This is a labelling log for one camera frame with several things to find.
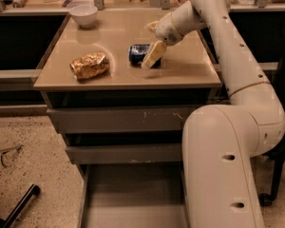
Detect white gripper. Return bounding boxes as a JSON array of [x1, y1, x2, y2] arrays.
[[142, 12, 184, 69]]

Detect blue pepsi can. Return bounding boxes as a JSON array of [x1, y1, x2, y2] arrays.
[[128, 44, 150, 65]]

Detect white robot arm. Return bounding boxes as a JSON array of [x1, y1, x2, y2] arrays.
[[142, 0, 285, 228]]

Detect top grey drawer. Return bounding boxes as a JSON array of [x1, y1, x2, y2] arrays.
[[47, 104, 200, 134]]

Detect grey drawer cabinet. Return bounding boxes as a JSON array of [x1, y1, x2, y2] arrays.
[[33, 8, 223, 228]]

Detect middle grey drawer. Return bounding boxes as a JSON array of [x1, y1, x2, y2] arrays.
[[66, 143, 182, 164]]

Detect bottom grey open drawer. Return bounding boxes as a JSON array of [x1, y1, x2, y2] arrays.
[[77, 162, 190, 228]]

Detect crumpled golden snack bag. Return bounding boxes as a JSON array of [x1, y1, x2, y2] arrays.
[[69, 51, 110, 81]]

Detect white bowl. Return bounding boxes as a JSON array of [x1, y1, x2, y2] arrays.
[[69, 5, 98, 28]]

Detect black chair leg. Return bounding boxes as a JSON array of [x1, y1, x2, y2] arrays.
[[0, 184, 41, 228]]

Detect cable on floor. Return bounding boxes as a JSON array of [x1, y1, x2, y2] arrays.
[[0, 144, 24, 168]]

